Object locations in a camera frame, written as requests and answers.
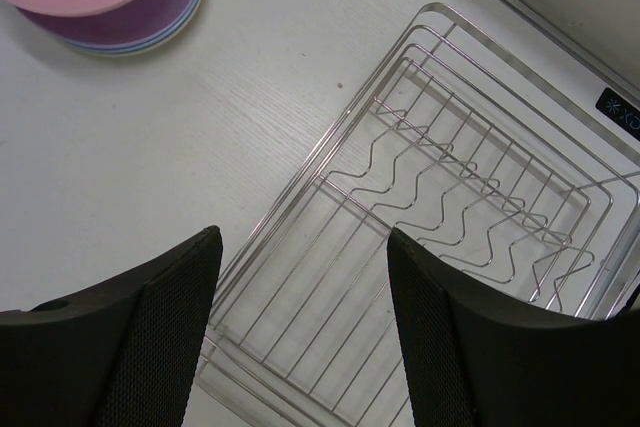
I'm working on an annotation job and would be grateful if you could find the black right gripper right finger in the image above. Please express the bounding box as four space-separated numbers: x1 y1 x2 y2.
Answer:
387 229 639 426

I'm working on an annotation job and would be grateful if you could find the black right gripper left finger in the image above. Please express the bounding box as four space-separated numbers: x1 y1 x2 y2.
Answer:
1 226 222 426

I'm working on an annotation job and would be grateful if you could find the blue plate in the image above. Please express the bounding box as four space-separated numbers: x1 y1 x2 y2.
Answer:
64 0 207 54

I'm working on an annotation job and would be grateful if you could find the black XDOF label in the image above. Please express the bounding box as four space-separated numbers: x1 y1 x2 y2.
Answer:
595 87 640 140

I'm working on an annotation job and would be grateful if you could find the metal wire dish rack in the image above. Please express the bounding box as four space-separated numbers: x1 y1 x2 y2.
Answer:
196 3 639 426

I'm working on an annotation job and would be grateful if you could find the aluminium frame rail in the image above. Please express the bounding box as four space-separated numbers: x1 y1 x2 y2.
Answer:
429 0 640 93

